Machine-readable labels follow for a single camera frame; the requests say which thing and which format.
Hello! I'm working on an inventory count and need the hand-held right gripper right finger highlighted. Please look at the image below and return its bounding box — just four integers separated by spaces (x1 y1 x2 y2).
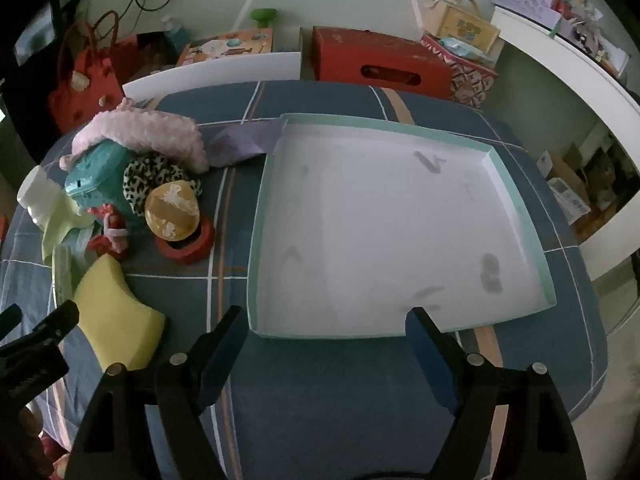
405 306 588 480

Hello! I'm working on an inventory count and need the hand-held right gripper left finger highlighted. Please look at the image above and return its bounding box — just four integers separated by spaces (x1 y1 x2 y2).
70 305 249 480

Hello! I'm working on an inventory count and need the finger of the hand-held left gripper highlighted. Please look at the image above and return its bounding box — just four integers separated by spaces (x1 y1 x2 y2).
0 304 23 343
0 304 80 358

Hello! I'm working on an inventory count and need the green wipes pack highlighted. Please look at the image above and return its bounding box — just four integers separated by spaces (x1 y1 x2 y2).
52 245 83 306

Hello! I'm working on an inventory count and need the yellow sponge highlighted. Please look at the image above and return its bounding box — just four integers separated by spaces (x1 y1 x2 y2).
71 254 167 372

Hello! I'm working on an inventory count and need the light green cloth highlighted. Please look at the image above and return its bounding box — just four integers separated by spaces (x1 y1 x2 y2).
41 194 93 263

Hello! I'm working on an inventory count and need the white tray with teal rim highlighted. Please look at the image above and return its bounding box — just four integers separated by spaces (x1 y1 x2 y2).
246 112 557 340

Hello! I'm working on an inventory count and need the brown round wooden piece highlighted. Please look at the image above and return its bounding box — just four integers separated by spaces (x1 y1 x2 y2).
145 181 201 243

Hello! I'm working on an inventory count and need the red tape roll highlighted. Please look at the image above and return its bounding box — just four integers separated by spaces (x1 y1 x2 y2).
154 215 216 265

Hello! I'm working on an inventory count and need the blue plaid tablecloth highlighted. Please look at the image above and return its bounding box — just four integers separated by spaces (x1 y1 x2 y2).
0 80 608 480

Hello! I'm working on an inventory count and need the white plastic bottle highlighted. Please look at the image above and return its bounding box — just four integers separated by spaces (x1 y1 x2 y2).
16 165 63 228

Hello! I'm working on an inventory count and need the teal plastic basket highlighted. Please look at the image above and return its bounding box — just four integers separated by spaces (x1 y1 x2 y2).
64 139 132 216

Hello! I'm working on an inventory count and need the leopard print scrunchie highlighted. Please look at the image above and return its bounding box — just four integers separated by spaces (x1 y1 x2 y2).
122 154 203 216

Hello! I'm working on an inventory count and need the pink fluffy cloth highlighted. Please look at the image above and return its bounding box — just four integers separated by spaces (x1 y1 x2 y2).
59 97 210 173

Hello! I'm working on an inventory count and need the purple cloth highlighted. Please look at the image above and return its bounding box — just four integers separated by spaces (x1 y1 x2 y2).
207 119 288 167

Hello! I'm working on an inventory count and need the red felt tote bag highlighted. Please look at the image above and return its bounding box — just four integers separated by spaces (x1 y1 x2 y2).
47 10 146 133

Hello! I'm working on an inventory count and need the red patterned box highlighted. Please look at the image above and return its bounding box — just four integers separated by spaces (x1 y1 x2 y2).
421 35 499 109

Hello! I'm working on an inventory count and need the dark appliance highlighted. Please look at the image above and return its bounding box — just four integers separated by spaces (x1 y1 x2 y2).
0 0 66 161

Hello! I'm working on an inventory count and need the white foam board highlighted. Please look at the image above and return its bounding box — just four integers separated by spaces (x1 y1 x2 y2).
122 51 302 106

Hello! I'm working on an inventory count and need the blue bottle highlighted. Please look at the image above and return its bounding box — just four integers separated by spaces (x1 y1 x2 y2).
162 16 190 56

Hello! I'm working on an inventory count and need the red cardboard box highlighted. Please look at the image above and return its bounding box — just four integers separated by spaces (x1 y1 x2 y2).
311 26 453 101

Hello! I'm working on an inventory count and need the light blue tissue pack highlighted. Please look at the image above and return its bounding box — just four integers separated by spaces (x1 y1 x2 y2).
440 37 493 61

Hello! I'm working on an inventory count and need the orange printed box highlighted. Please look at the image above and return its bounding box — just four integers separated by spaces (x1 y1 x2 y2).
176 27 274 67

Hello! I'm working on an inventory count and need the white shelf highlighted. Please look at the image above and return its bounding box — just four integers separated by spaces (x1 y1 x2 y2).
491 6 640 281

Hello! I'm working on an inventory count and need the beige gift bag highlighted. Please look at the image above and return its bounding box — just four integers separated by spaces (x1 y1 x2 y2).
425 0 501 51

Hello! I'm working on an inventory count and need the pile of small stationery items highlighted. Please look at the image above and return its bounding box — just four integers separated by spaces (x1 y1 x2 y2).
550 0 631 76

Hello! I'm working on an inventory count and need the red and white rope toy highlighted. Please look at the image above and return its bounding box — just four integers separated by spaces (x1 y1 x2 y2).
87 204 131 261

